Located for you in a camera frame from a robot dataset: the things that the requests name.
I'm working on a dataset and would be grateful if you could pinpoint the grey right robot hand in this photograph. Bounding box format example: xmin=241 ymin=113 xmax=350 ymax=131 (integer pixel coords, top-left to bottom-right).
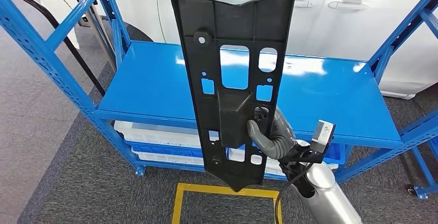
xmin=247 ymin=107 xmax=297 ymax=159

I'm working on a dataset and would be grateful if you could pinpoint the black plastic panel part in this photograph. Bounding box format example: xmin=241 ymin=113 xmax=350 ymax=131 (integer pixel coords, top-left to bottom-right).
xmin=171 ymin=0 xmax=295 ymax=193

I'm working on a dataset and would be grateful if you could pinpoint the blue metal shelf rack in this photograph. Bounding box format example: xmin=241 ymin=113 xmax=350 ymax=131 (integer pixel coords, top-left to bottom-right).
xmin=406 ymin=137 xmax=438 ymax=201
xmin=0 ymin=0 xmax=438 ymax=184

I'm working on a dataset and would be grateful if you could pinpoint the blue plastic bin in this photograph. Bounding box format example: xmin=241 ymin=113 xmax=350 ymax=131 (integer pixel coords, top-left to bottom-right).
xmin=124 ymin=140 xmax=203 ymax=158
xmin=226 ymin=140 xmax=347 ymax=166

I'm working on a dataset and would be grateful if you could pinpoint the clear plastic bin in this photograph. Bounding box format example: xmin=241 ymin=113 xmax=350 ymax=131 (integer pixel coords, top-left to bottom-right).
xmin=114 ymin=121 xmax=202 ymax=149

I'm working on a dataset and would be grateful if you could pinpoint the white car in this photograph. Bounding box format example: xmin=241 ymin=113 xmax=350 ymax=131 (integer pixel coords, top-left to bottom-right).
xmin=37 ymin=0 xmax=438 ymax=100

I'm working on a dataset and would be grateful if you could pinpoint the grey stanchion pole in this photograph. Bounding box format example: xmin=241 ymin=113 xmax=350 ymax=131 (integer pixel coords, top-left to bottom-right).
xmin=74 ymin=0 xmax=117 ymax=73

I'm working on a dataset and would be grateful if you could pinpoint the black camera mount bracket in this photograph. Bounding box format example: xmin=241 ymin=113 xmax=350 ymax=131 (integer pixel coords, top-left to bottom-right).
xmin=278 ymin=143 xmax=331 ymax=176

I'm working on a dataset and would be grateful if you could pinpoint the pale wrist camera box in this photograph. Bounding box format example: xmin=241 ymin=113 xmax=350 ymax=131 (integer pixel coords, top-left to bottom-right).
xmin=309 ymin=120 xmax=337 ymax=155

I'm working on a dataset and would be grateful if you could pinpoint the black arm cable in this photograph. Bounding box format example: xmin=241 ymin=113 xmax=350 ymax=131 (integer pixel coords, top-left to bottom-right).
xmin=273 ymin=162 xmax=316 ymax=224

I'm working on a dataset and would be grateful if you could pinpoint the black hose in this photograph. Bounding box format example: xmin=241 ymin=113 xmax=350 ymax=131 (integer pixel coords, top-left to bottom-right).
xmin=0 ymin=0 xmax=107 ymax=97

